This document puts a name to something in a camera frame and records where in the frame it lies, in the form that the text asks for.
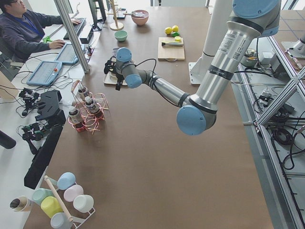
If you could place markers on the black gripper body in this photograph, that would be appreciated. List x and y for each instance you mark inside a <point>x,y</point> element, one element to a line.
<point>118,78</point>

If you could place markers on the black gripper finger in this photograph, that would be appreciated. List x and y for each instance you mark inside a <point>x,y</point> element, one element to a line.
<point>118,86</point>

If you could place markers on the white round plate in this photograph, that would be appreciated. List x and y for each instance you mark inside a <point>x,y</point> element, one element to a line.
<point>112,77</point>

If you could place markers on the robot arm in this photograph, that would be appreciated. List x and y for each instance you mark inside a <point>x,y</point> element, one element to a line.
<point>249,19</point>

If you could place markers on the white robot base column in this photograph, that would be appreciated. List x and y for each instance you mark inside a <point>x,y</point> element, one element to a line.
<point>215,34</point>

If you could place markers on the cream rabbit tray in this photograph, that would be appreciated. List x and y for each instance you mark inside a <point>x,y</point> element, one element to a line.
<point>106,80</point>

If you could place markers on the tea bottle two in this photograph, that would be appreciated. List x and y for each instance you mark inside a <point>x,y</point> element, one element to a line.
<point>91,105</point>

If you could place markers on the tea bottle one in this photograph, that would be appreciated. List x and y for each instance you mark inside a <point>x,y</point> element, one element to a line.
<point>83,93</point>

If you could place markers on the green ceramic bowl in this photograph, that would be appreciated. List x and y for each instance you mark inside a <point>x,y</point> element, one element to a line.
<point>121,36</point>

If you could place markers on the bamboo cutting board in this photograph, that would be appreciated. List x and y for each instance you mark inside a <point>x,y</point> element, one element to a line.
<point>170,53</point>

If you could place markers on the wooden cup stand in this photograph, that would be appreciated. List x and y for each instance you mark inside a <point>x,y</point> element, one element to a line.
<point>116,26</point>

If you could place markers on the tea bottle three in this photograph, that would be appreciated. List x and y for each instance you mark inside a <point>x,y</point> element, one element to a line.
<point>74,115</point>

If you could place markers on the steel muddler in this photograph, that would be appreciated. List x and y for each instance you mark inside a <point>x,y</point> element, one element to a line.
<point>172,44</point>

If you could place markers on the teach pendant far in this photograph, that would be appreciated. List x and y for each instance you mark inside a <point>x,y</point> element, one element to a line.
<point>67,55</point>

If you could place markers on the teach pendant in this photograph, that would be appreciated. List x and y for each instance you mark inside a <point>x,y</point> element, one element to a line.
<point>45,73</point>
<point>67,55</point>

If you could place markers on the pink bowl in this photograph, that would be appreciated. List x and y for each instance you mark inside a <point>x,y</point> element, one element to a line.
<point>140,21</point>

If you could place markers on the clear ice cubes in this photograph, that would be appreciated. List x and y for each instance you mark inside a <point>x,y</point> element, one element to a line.
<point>139,14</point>

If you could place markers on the yellow lemon near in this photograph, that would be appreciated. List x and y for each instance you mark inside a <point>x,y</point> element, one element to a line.
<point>168,30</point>

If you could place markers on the yellow lemon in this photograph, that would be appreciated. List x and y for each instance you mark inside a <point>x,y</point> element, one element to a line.
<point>168,30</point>
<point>175,28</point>

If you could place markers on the black keyboard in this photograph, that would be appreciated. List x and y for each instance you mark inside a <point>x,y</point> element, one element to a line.
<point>77,28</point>

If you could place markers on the half lemon slice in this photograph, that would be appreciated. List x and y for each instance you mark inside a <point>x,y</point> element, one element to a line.
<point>177,39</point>

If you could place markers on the green lime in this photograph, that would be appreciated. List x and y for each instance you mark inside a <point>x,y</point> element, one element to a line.
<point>175,34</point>

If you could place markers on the teach pendant near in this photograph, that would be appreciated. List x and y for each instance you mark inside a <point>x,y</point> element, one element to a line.
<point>45,73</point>

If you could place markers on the yellow lemon far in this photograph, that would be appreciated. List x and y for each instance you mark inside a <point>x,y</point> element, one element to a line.
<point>175,28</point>

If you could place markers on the seated person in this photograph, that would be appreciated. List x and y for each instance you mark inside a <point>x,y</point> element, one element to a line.
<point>23,29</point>

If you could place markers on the pink cup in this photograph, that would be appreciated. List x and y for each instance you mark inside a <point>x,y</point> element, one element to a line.
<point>72,192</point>

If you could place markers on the white cup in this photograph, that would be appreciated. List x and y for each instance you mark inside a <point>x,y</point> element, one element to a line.
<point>83,203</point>

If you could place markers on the mint cup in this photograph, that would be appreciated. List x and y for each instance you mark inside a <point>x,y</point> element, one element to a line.
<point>40,194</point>

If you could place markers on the yellow cup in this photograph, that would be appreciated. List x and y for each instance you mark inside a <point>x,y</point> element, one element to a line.
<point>50,206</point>

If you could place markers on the pale blue cup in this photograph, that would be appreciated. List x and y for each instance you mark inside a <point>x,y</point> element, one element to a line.
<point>60,221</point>

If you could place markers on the paper coffee cup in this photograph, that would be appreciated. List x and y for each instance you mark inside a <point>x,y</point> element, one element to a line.
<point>21,204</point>

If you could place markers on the copper wire bottle rack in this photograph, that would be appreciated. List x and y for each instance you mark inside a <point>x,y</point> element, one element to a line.
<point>89,122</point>

